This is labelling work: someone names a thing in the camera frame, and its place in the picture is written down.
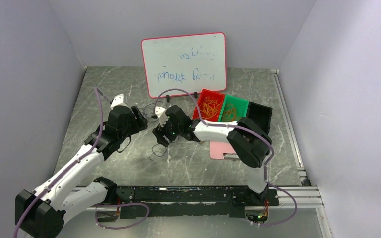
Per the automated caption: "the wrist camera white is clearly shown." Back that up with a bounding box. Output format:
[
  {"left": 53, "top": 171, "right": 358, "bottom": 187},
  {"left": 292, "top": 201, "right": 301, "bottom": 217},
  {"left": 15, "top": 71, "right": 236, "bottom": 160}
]
[
  {"left": 155, "top": 106, "right": 168, "bottom": 127},
  {"left": 110, "top": 93, "right": 127, "bottom": 110}
]

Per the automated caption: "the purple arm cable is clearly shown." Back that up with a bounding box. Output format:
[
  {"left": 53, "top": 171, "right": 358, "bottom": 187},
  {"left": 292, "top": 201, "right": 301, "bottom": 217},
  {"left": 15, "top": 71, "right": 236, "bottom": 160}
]
[
  {"left": 12, "top": 87, "right": 151, "bottom": 238},
  {"left": 153, "top": 88, "right": 298, "bottom": 228}
]

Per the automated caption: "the pink clipboard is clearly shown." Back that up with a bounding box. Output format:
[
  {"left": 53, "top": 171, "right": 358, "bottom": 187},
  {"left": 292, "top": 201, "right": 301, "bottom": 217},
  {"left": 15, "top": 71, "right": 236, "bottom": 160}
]
[{"left": 210, "top": 141, "right": 239, "bottom": 160}]

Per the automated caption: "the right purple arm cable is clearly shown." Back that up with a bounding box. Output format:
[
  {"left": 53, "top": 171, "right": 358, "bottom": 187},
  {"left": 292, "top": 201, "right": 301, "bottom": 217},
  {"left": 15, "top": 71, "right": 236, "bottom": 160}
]
[{"left": 153, "top": 88, "right": 298, "bottom": 228}]

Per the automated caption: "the yellow cable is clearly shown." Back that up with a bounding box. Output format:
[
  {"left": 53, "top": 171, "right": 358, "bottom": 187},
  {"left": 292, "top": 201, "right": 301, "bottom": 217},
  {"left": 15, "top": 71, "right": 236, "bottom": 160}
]
[
  {"left": 197, "top": 96, "right": 222, "bottom": 120},
  {"left": 198, "top": 95, "right": 222, "bottom": 119}
]

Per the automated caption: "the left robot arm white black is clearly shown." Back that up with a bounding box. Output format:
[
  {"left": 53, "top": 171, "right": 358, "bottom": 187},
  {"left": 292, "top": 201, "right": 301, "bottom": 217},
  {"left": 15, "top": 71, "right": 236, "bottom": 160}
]
[{"left": 13, "top": 104, "right": 148, "bottom": 238}]

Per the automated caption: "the green plastic bin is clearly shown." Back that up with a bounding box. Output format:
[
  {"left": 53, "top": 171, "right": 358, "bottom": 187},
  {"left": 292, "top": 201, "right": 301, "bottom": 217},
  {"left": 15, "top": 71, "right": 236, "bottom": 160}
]
[{"left": 218, "top": 95, "right": 249, "bottom": 122}]

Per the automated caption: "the aluminium rail frame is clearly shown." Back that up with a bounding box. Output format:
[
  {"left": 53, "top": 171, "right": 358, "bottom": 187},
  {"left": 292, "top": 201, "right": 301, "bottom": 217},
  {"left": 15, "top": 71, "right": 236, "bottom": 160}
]
[{"left": 24, "top": 186, "right": 334, "bottom": 238}]

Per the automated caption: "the whiteboard with pink frame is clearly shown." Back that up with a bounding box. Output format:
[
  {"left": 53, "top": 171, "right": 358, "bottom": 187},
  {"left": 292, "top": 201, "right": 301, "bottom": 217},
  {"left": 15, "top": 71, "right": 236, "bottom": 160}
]
[{"left": 141, "top": 32, "right": 227, "bottom": 98}]

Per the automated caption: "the black plastic bin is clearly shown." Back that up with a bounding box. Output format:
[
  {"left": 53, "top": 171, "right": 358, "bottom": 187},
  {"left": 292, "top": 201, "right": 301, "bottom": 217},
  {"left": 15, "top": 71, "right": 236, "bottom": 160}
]
[{"left": 246, "top": 101, "right": 273, "bottom": 134}]

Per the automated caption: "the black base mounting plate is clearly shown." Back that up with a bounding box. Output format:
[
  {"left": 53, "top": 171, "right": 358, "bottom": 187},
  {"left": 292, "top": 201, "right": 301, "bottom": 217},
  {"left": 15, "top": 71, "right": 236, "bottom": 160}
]
[{"left": 96, "top": 185, "right": 279, "bottom": 219}]

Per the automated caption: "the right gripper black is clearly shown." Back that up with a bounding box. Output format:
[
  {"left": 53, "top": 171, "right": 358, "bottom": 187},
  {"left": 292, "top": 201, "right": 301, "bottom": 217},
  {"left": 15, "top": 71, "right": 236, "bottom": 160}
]
[{"left": 152, "top": 116, "right": 183, "bottom": 147}]

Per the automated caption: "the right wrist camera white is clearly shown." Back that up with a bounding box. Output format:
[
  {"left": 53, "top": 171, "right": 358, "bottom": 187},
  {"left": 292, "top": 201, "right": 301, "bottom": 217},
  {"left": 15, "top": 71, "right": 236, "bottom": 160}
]
[{"left": 155, "top": 106, "right": 168, "bottom": 127}]

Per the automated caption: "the red plastic bin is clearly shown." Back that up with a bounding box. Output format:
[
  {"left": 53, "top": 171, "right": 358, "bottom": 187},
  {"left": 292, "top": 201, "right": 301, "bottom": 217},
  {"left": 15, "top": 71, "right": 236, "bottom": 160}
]
[{"left": 197, "top": 89, "right": 226, "bottom": 122}]

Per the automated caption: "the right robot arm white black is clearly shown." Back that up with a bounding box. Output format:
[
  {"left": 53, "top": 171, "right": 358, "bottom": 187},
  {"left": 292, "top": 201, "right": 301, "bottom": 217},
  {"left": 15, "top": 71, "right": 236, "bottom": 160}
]
[{"left": 153, "top": 105, "right": 274, "bottom": 205}]

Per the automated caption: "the orange cable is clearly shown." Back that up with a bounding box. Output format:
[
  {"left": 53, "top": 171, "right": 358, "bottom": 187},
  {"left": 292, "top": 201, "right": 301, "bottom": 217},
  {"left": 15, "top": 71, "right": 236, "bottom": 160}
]
[{"left": 222, "top": 103, "right": 244, "bottom": 123}]

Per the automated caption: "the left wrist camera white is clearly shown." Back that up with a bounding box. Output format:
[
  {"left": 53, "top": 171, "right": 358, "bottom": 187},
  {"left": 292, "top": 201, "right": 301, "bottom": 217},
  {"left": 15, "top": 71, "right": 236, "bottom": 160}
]
[{"left": 110, "top": 93, "right": 127, "bottom": 110}]

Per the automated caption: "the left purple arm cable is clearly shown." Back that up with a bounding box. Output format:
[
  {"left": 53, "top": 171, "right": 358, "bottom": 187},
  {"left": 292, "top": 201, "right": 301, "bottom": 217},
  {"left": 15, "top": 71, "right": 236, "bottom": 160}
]
[{"left": 12, "top": 87, "right": 151, "bottom": 238}]

